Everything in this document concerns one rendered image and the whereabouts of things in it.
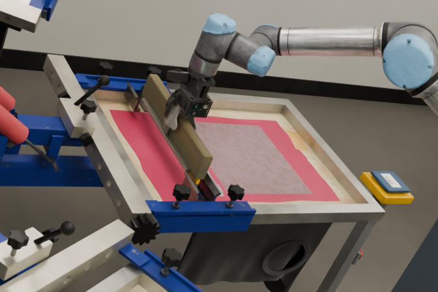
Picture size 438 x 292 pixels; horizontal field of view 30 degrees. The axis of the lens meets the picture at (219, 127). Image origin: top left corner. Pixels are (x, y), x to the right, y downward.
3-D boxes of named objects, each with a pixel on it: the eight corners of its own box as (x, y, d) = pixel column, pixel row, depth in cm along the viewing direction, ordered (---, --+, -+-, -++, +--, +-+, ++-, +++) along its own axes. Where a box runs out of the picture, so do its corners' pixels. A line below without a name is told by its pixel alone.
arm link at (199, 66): (189, 47, 210) (216, 49, 214) (183, 62, 212) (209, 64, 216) (201, 62, 204) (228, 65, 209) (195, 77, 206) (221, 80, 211)
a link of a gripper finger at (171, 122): (163, 141, 216) (180, 113, 212) (155, 128, 220) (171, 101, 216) (173, 143, 218) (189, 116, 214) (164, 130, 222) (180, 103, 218)
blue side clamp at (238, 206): (238, 218, 216) (248, 197, 213) (246, 231, 213) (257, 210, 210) (137, 219, 200) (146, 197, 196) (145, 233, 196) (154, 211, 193)
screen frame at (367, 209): (284, 107, 280) (288, 98, 278) (380, 221, 240) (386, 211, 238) (70, 91, 236) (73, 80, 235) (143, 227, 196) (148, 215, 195)
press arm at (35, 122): (75, 133, 212) (81, 117, 210) (83, 146, 208) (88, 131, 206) (10, 130, 202) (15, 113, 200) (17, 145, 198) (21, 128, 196)
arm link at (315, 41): (441, 12, 204) (253, 15, 220) (437, 23, 195) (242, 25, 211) (440, 57, 209) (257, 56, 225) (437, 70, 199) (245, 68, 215)
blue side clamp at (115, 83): (159, 100, 255) (166, 81, 251) (165, 109, 251) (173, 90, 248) (69, 92, 238) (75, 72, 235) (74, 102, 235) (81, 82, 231)
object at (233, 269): (277, 276, 261) (324, 188, 245) (291, 295, 255) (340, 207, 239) (152, 284, 236) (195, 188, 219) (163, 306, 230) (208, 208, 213)
